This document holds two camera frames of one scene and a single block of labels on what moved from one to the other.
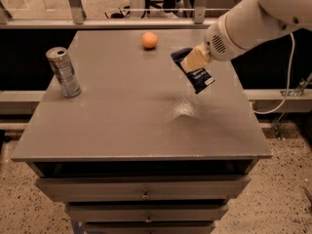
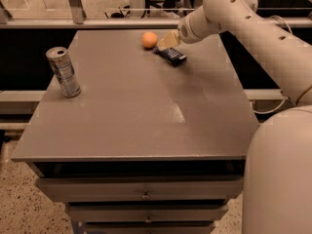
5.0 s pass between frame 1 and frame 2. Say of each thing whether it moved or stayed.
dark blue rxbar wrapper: moved
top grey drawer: stayed
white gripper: moved
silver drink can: stayed
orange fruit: stayed
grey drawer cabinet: stayed
